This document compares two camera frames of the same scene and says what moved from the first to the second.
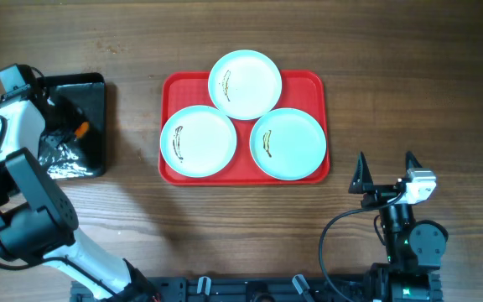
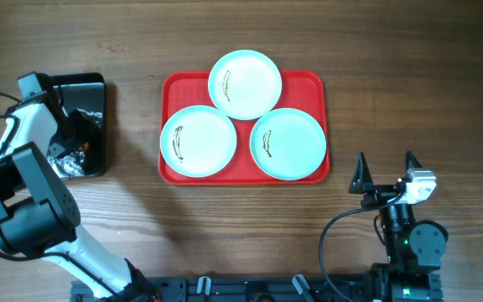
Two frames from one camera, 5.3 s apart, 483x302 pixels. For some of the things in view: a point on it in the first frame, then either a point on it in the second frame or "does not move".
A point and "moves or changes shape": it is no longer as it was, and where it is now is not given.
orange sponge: (82, 130) moves or changes shape
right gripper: (362, 183) does not move
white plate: (198, 142) does not move
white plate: (288, 143) does not move
